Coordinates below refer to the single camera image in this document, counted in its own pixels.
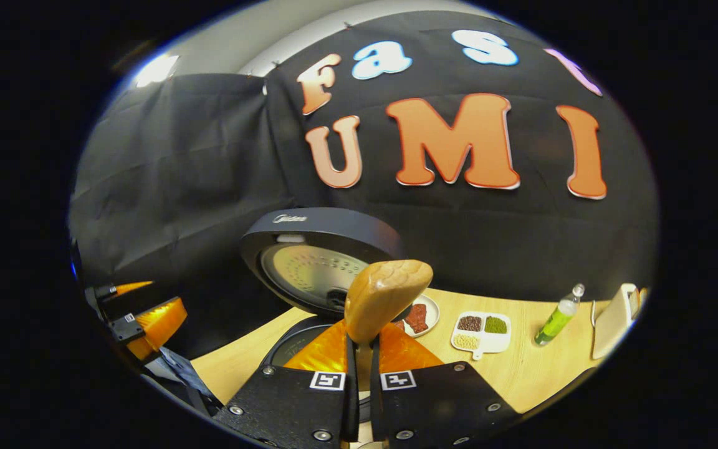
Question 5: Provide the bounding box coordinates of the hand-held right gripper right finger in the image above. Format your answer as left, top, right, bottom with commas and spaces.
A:
371, 323, 522, 448

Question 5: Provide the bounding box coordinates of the round white plate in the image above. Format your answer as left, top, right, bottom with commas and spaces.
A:
396, 294, 441, 338

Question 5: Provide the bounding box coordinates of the green label drink bottle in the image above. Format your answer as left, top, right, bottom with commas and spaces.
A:
534, 284, 586, 347

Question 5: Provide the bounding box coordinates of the black backdrop cloth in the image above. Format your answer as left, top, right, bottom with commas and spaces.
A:
69, 12, 659, 359

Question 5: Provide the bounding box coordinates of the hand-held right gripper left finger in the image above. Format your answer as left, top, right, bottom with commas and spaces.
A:
216, 321, 358, 447

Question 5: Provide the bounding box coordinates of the ceiling light panel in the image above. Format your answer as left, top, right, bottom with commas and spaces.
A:
135, 55, 179, 88

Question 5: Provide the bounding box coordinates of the wooden spoon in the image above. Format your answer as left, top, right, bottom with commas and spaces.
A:
343, 260, 434, 449

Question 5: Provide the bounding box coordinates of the white toaster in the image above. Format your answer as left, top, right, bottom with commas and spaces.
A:
591, 282, 643, 360

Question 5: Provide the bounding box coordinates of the black silver rice cooker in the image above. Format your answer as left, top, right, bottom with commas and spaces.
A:
239, 208, 413, 375

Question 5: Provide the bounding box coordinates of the white divided grain dish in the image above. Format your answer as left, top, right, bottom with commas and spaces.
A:
451, 311, 512, 361

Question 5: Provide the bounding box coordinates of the red-brown meat patty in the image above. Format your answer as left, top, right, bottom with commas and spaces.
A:
404, 304, 428, 333

